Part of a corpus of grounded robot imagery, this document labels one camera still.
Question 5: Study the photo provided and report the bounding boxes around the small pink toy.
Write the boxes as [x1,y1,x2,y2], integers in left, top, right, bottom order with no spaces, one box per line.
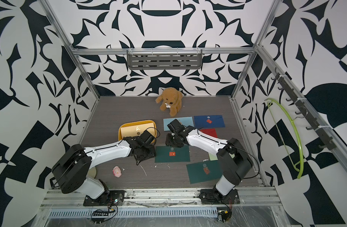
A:
[113,166,122,178]

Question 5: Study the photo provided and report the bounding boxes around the yellow plastic storage box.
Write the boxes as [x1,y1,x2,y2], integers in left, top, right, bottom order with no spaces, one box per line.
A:
[118,120,158,141]

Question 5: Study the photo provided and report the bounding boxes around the cream plastic container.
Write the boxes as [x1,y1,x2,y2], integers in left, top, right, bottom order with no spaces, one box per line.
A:
[87,167,97,178]

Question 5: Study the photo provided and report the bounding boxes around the dark blue envelope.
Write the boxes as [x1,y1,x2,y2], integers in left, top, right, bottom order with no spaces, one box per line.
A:
[194,115,225,129]

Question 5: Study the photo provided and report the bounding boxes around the yellow envelope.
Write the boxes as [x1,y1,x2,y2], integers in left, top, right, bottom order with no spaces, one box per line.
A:
[120,123,157,139]

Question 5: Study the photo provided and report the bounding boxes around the light blue envelope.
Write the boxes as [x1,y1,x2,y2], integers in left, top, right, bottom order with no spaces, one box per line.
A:
[163,117,194,131]

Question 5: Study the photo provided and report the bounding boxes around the grey metal wall shelf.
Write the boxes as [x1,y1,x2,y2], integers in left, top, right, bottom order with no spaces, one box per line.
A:
[127,48,203,70]

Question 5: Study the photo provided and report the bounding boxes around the brown plush dog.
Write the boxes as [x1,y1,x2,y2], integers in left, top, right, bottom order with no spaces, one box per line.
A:
[155,88,183,117]

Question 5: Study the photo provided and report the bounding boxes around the red envelope right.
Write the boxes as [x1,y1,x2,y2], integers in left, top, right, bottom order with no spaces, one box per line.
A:
[200,129,218,138]

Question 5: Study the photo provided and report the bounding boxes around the green plastic hanger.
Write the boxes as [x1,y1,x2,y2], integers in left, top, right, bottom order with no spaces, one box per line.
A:
[265,98,304,179]

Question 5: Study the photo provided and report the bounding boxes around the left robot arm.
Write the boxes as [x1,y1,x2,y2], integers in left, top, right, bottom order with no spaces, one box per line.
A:
[52,130,156,205]

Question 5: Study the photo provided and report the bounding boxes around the light green envelope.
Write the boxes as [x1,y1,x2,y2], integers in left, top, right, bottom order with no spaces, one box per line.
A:
[209,153,218,161]

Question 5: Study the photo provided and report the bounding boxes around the black wall hook rail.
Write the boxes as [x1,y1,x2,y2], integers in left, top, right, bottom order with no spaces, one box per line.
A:
[272,68,337,150]

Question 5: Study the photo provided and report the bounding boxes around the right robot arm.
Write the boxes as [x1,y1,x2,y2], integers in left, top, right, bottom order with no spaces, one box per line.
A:
[165,119,259,205]

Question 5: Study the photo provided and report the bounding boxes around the dark green envelope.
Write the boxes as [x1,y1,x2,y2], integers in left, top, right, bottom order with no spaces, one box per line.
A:
[186,160,223,184]
[155,146,190,163]

